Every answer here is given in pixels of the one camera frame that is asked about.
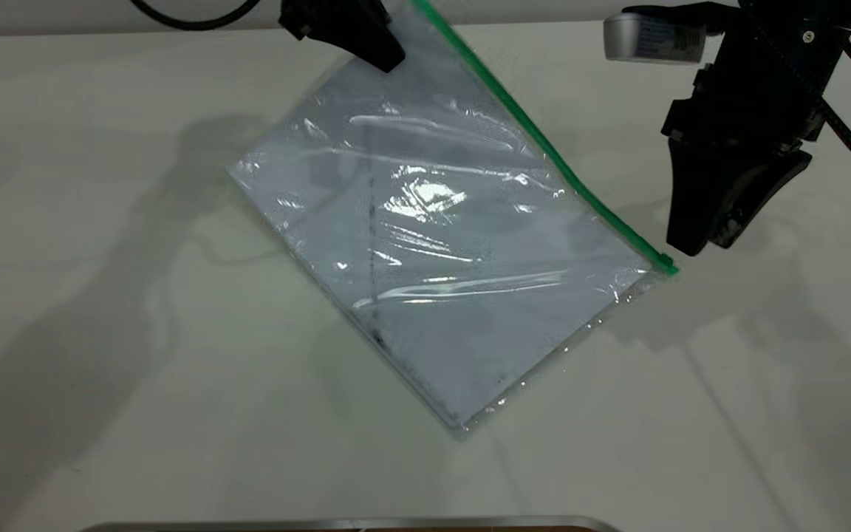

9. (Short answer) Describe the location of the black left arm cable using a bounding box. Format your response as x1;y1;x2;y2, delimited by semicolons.
129;0;262;33

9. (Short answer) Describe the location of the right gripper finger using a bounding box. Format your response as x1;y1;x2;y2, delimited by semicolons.
710;146;815;250
665;137;738;257

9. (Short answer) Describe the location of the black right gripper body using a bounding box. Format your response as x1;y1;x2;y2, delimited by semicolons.
660;63;833;160

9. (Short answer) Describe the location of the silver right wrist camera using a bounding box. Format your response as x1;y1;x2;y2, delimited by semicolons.
602;10;710;65

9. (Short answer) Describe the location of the clear plastic green-zip bag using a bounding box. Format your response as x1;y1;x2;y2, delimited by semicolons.
228;0;680;441

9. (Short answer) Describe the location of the silver metal frame edge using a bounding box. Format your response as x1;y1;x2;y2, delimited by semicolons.
78;515;622;532

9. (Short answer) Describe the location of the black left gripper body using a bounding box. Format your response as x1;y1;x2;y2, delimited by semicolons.
278;0;391;44

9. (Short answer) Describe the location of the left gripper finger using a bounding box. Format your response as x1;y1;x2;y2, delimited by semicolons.
340;16;406;74

